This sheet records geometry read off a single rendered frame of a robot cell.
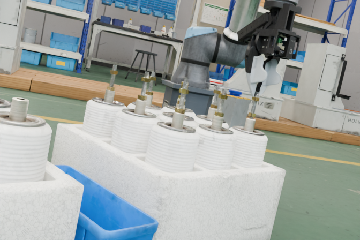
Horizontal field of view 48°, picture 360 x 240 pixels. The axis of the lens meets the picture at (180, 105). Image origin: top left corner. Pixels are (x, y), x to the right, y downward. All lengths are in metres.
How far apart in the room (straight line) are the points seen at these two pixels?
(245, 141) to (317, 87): 2.74
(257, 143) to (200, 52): 0.67
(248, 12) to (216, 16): 6.04
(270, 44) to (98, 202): 0.49
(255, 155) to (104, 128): 0.34
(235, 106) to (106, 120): 0.41
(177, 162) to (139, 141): 0.12
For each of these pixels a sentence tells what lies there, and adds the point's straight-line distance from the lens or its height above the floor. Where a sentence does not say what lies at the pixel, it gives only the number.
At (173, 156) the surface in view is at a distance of 0.74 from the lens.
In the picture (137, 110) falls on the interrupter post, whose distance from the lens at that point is 0.85.
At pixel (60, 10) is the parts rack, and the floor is 0.74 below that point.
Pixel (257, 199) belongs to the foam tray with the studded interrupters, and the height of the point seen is 0.12.
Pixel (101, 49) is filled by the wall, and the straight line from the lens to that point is 9.28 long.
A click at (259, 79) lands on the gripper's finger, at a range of 0.92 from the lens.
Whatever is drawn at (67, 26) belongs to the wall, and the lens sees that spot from 9.25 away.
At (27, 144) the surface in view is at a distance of 0.56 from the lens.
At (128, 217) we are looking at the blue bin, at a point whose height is 0.10.
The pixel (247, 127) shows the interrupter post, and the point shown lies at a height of 0.26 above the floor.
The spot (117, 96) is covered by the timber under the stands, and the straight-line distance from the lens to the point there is 2.86.
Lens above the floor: 0.37
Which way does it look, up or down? 6 degrees down
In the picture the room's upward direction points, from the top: 12 degrees clockwise
